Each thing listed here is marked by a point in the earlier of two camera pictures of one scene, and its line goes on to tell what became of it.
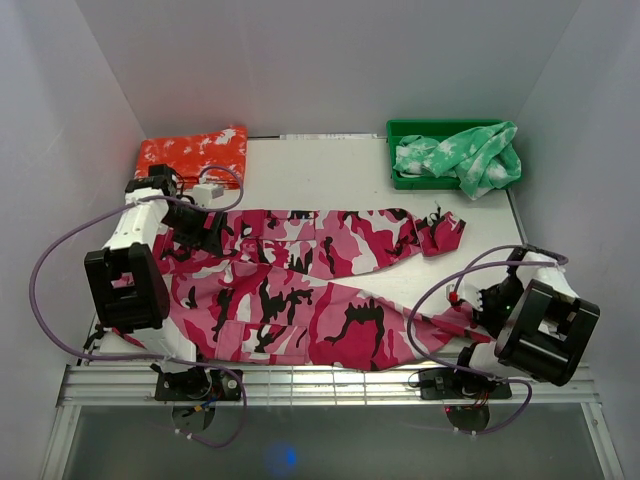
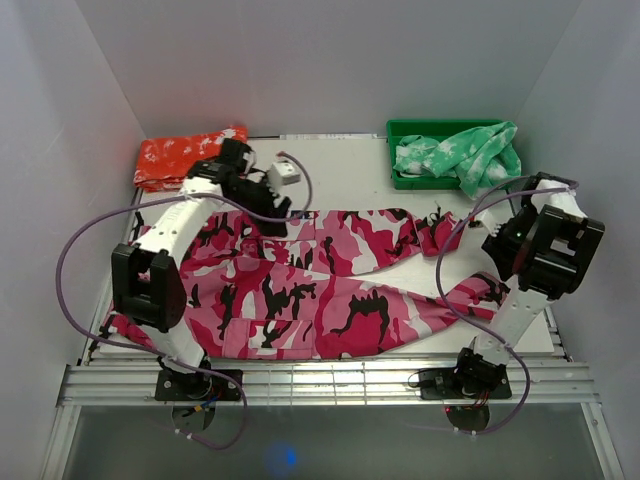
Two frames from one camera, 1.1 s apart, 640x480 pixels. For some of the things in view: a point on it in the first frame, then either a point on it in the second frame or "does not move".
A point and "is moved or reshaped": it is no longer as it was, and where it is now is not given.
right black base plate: x=454 y=384 does not move
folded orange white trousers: x=217 y=158 does not move
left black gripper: x=200 y=236 → x=267 y=208
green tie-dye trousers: x=480 y=158 does not move
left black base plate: x=198 y=385 does not move
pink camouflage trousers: x=289 y=289 is moved or reshaped
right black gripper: x=487 y=319 → x=502 y=253
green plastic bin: x=438 y=129 does not move
